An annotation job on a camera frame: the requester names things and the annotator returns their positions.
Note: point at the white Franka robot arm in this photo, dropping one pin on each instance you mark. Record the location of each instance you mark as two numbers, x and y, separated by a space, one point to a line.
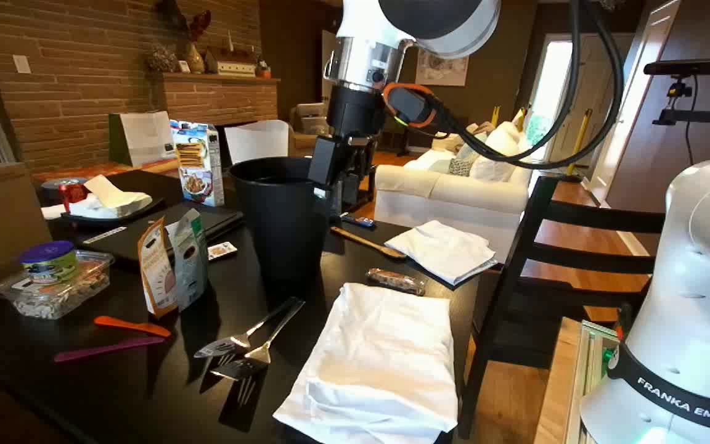
690 286

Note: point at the clear plastic food container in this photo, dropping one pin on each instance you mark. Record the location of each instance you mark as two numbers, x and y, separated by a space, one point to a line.
54 296

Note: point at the black camera on stand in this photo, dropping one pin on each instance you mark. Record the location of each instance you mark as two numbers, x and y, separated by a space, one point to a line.
689 66

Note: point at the small white cloth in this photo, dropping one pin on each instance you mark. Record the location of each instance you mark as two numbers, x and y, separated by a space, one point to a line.
444 249

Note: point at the white light switch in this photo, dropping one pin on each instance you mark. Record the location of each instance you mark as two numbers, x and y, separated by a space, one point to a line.
23 64

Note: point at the brown wooden spoon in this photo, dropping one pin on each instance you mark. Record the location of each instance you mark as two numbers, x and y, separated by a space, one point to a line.
367 241

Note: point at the white sofa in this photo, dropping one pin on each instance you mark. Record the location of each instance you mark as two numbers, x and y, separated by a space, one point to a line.
444 192

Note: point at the vase with dried flowers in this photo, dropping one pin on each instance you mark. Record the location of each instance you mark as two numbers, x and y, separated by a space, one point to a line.
185 40

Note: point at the clear glass plate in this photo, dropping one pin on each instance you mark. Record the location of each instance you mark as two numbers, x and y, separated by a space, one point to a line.
54 213

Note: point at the small white sachet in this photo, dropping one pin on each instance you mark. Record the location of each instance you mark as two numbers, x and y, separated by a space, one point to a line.
223 249

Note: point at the black plastic bin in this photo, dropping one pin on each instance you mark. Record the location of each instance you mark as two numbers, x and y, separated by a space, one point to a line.
276 236

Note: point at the dark patterned small packet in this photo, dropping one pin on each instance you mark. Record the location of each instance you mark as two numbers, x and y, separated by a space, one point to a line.
394 278

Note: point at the orange plastic knife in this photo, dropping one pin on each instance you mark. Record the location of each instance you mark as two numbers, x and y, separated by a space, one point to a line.
133 326

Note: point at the purple plastic utensil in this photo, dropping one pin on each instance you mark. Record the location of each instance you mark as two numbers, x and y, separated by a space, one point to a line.
105 347

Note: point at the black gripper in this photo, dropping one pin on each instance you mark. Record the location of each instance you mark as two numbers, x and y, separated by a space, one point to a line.
356 111

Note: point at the large white cloth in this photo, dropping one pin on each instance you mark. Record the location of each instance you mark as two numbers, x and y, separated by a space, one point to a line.
381 361

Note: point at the white paper bag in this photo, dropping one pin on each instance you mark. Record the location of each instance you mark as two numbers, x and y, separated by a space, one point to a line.
147 136

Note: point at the silver metal fork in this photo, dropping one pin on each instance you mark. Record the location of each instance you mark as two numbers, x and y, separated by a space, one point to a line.
244 335

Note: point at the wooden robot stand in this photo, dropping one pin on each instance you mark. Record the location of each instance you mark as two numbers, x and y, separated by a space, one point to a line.
561 386

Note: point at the brown and white snack bag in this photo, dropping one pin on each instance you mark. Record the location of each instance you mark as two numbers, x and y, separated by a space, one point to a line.
155 275

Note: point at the folded white paper napkin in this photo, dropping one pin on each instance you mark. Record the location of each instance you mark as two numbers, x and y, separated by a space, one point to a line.
112 197

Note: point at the framed wall picture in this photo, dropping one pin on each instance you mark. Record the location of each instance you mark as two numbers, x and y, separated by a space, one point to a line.
441 70

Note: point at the red cup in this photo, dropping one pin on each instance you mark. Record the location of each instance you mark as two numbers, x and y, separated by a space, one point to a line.
72 194

